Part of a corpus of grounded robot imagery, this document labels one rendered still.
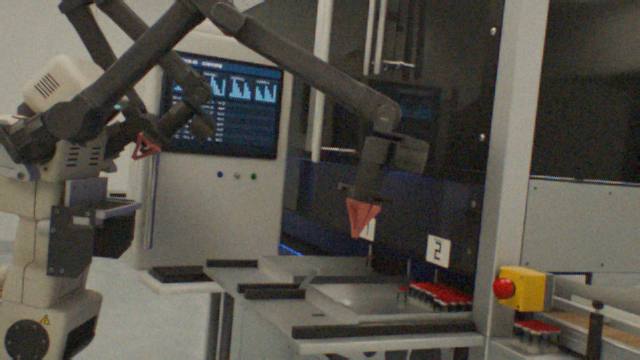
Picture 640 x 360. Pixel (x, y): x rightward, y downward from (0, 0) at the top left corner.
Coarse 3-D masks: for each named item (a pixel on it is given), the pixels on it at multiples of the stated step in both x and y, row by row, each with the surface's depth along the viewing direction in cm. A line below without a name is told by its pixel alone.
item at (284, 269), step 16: (272, 256) 182; (288, 256) 184; (304, 256) 186; (320, 256) 189; (272, 272) 170; (288, 272) 161; (304, 272) 180; (320, 272) 182; (336, 272) 184; (352, 272) 186; (368, 272) 188
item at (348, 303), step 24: (312, 288) 147; (336, 288) 153; (360, 288) 155; (384, 288) 158; (408, 288) 161; (336, 312) 135; (360, 312) 142; (384, 312) 144; (408, 312) 146; (456, 312) 136
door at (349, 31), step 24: (336, 0) 209; (360, 0) 193; (336, 24) 208; (360, 24) 192; (336, 48) 206; (360, 48) 191; (384, 48) 178; (360, 72) 191; (384, 72) 178; (336, 120) 203; (360, 120) 189; (336, 144) 202; (360, 144) 188
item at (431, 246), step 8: (432, 240) 150; (440, 240) 148; (448, 240) 145; (432, 248) 150; (448, 248) 145; (432, 256) 150; (440, 256) 147; (448, 256) 145; (440, 264) 147; (448, 264) 145
